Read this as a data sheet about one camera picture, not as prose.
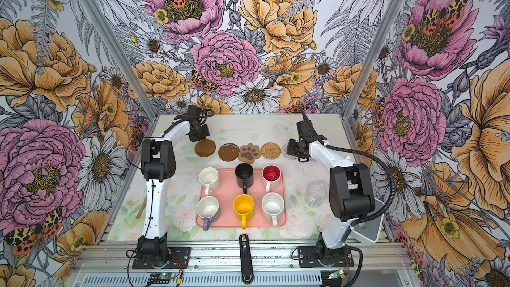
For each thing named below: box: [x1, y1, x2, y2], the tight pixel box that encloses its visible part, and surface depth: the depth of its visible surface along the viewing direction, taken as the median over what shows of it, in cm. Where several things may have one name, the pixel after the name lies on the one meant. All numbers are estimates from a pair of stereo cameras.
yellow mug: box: [233, 193, 255, 230], surface depth 81 cm
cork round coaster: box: [260, 142, 282, 161], surface depth 107 cm
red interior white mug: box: [261, 164, 282, 193], surface depth 90 cm
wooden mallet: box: [135, 195, 148, 220], surface depth 87 cm
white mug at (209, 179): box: [198, 166, 220, 196], surface depth 89 cm
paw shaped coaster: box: [237, 142, 261, 165], surface depth 107 cm
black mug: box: [235, 162, 255, 194], surface depth 91 cm
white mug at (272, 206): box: [260, 192, 285, 228], surface depth 82 cm
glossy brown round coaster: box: [217, 142, 240, 162], surface depth 107 cm
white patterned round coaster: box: [281, 143, 291, 161], surface depth 107 cm
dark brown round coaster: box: [194, 139, 217, 158], surface depth 109 cm
